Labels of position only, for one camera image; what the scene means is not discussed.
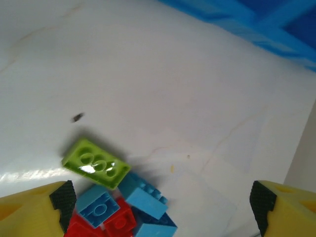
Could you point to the blue lego brick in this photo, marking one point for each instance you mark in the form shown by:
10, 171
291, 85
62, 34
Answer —
158, 228
145, 197
98, 208

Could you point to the small dark debris speck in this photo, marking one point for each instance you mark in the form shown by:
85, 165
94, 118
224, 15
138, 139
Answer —
77, 117

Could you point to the red lego brick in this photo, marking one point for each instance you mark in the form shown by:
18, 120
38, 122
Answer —
119, 221
81, 228

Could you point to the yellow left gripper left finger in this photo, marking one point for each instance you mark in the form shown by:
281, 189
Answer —
29, 214

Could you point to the blue three-compartment plastic bin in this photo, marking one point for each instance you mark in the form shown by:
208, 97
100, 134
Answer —
271, 24

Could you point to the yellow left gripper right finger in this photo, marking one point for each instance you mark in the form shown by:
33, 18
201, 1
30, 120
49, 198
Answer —
291, 214

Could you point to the green lego brick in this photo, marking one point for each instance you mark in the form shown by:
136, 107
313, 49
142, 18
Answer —
96, 164

